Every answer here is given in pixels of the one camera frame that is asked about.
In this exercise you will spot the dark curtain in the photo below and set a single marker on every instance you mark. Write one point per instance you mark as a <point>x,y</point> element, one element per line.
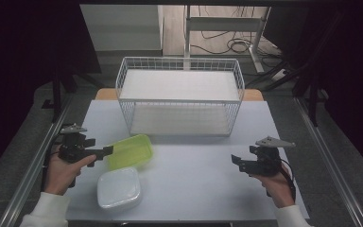
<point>356,78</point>

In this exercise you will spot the white cabinet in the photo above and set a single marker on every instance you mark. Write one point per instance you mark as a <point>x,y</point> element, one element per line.
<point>123,28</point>

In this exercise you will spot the aluminium rail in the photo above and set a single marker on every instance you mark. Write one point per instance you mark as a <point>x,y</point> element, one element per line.
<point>31,170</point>
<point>331,164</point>

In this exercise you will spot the person's left hand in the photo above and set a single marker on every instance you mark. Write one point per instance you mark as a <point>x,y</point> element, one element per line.
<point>61,173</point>

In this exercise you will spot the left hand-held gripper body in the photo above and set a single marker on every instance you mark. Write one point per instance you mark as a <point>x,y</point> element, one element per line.
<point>72,148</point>

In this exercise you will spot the white metal desk frame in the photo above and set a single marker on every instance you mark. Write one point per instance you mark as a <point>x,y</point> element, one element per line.
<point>223,23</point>

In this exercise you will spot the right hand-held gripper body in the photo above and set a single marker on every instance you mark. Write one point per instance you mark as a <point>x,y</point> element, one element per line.
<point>267,160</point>

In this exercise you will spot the white power strip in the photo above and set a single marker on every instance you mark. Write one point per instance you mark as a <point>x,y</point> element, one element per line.
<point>279,75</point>

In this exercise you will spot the white lidded plastic container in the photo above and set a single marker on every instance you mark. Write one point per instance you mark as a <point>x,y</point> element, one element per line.
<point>119,188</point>

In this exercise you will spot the green plastic container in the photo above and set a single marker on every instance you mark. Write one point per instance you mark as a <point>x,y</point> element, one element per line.
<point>131,152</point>

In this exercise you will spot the black metal stand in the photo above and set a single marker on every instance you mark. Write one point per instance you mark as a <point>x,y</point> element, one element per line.
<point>313,88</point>
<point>56,94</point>

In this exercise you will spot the person's right hand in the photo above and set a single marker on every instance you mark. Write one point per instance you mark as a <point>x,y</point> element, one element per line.
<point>275,189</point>

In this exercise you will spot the wooden table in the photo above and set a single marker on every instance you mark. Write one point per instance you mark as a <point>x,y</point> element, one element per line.
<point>105,94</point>

